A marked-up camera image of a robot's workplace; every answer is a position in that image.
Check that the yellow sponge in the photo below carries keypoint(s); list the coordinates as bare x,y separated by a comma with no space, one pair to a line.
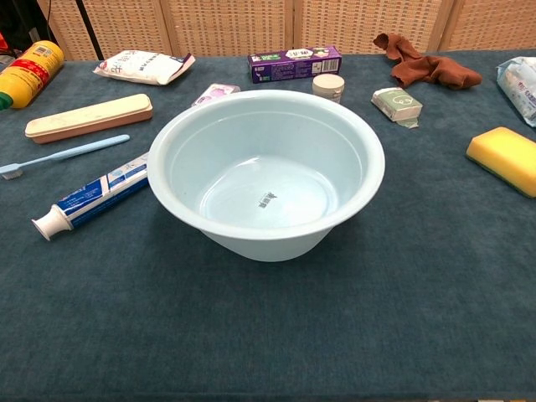
506,155

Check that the black tripod stand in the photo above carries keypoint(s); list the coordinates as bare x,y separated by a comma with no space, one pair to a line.
89,29

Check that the pink beige toothbrush case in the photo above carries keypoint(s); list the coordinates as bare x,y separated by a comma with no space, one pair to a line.
88,117

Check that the light blue toothbrush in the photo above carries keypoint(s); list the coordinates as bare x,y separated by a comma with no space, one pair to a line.
63,154

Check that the green wrapped soap bar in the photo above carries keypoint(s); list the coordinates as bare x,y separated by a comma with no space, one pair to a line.
395,102

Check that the light blue wet wipes pack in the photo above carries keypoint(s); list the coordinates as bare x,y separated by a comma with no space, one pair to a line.
519,88

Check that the teal tablecloth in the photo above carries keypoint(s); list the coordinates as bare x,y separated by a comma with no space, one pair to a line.
268,326

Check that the light blue plastic basin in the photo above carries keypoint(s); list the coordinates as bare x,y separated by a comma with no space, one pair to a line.
268,188

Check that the purple toothpaste box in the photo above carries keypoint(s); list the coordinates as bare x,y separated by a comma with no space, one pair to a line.
293,63

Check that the white plastic pouch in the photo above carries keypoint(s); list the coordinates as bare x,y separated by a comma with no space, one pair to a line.
142,67

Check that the yellow bottle with red label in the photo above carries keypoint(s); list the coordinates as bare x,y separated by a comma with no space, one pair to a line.
29,71

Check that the wicker folding screen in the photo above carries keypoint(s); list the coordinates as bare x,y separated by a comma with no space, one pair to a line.
234,25

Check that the brown crumpled cloth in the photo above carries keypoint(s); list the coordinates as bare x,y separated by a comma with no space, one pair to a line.
435,71

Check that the clear purple floss box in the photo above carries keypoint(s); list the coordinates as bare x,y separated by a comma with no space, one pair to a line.
213,93

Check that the small white round jar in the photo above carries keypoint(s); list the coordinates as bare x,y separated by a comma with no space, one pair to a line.
328,86

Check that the blue white toothpaste tube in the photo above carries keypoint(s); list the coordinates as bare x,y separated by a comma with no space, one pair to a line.
96,192

